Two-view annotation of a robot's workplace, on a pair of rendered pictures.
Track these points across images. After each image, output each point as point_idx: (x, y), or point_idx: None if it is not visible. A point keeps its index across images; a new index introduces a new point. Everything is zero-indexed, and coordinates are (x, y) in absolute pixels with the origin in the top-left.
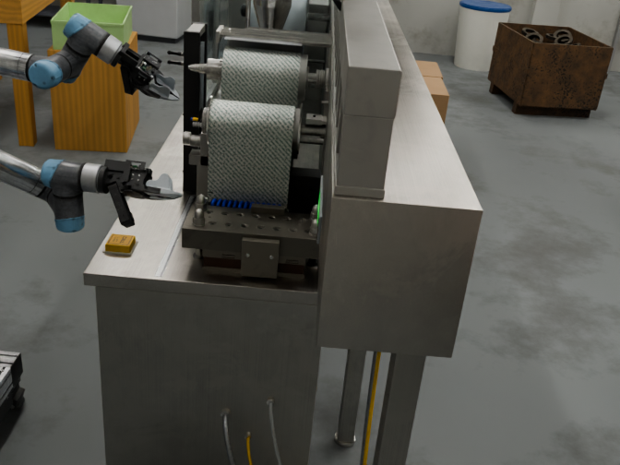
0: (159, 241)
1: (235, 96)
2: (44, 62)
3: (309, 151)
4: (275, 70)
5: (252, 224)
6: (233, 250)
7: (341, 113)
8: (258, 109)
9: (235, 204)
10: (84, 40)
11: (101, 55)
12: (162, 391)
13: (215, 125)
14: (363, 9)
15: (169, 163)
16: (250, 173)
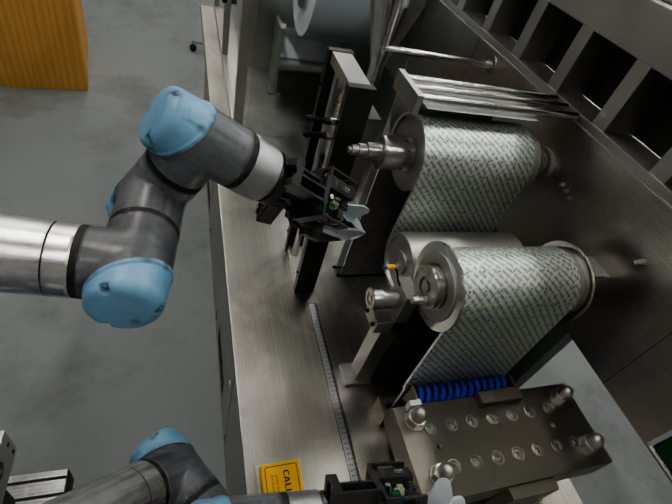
0: (327, 446)
1: (428, 203)
2: (131, 274)
3: None
4: (501, 166)
5: (504, 448)
6: (485, 497)
7: None
8: (531, 274)
9: (452, 394)
10: (206, 164)
11: (241, 191)
12: None
13: (466, 313)
14: None
15: (245, 227)
16: (482, 354)
